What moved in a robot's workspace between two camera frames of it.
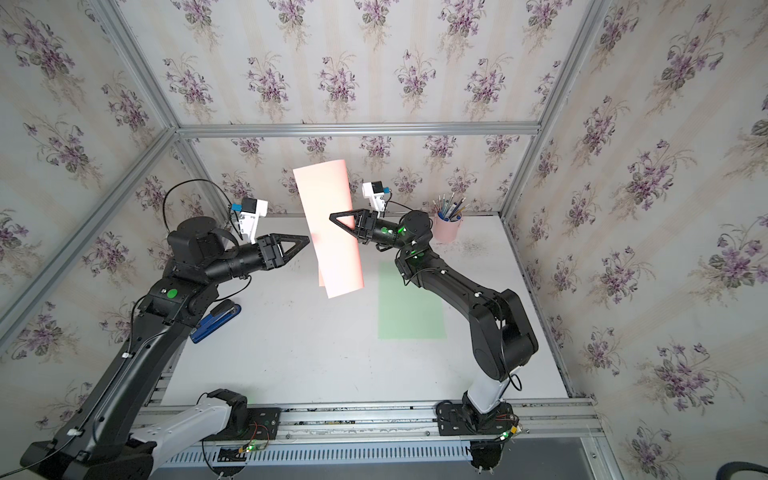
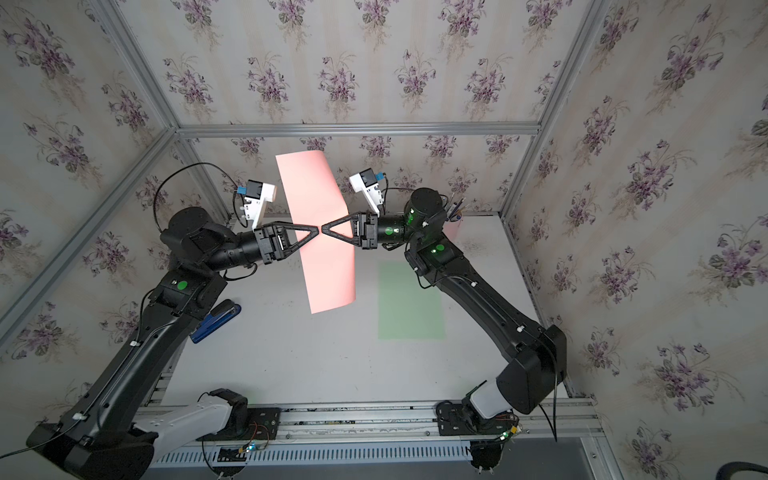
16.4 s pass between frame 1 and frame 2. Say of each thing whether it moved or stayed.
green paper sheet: stayed
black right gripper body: stayed
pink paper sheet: moved
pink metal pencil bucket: stayed
